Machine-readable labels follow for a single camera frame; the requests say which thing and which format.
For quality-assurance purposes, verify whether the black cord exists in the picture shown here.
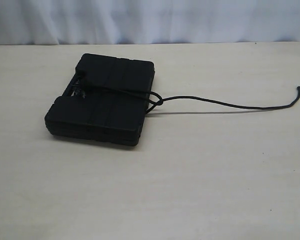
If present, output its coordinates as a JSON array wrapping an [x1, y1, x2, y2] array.
[[69, 72, 300, 115]]

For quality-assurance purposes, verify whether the black plastic case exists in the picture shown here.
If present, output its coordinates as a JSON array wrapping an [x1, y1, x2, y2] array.
[[44, 53, 155, 147]]

